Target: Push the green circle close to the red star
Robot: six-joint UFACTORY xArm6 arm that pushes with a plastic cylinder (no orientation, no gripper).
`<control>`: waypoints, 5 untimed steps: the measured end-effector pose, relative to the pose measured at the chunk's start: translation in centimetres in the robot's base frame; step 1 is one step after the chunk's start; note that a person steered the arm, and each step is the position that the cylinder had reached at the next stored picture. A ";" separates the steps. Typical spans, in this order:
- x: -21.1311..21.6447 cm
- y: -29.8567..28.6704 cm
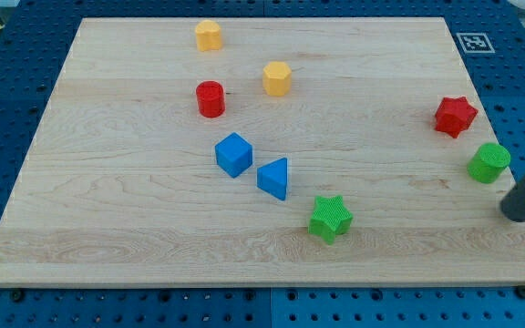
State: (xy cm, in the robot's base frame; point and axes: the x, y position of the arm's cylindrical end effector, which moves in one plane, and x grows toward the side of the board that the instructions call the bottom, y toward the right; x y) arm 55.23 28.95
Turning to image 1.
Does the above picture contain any blue triangle block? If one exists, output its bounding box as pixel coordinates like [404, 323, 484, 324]
[257, 158, 288, 200]

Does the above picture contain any white fiducial marker tag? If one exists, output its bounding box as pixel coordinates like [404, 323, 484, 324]
[457, 32, 495, 54]

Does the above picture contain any yellow hexagon block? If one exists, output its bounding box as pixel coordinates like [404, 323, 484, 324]
[262, 61, 292, 97]

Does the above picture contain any blue cube block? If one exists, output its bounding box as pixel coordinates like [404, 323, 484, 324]
[214, 132, 253, 178]

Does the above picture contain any wooden board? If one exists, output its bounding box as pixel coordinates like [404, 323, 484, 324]
[0, 17, 525, 289]

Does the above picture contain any green cylinder block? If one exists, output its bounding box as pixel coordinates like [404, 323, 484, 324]
[467, 143, 511, 184]

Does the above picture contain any red cylinder block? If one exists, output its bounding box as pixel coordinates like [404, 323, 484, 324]
[196, 80, 225, 118]

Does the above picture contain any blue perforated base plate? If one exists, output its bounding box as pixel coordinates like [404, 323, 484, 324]
[0, 1, 525, 327]

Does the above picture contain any green star block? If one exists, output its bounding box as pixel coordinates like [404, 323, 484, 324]
[308, 195, 354, 245]

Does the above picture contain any red star block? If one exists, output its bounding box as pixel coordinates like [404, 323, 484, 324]
[435, 97, 479, 138]

